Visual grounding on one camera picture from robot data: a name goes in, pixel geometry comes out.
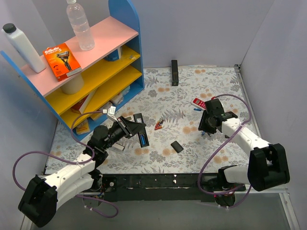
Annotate tissue packs on shelf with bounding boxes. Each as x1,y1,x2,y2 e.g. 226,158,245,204
75,86,130,135

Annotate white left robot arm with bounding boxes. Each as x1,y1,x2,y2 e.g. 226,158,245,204
18,116,146,228

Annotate clear plastic water bottle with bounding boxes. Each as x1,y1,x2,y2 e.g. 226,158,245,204
66,0,95,51

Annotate white bottle black cap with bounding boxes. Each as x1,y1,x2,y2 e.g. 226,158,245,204
1,23,46,73

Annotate black remote with buttons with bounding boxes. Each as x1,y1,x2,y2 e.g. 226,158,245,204
133,113,150,148

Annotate silver white remote control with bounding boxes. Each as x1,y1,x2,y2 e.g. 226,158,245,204
112,143,125,151

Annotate cream cylinder on shelf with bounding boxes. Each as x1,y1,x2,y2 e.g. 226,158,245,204
60,74,84,95

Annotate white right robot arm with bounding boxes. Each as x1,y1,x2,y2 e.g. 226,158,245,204
199,98,290,191

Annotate blue white can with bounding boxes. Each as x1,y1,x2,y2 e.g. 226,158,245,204
104,47,122,62

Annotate black box at back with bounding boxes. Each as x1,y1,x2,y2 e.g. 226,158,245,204
171,60,179,86

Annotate red white remote control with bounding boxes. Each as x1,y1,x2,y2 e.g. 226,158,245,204
191,98,206,110

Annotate floral table mat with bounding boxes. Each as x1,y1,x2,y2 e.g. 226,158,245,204
45,67,268,174

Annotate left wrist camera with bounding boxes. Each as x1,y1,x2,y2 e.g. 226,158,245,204
102,106,118,122

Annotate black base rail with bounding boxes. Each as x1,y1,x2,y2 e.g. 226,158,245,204
79,167,248,207

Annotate orange razor box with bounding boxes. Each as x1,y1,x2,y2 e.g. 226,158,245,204
43,43,82,82

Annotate blue pink yellow shelf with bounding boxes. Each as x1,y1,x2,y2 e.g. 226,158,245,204
1,0,144,129

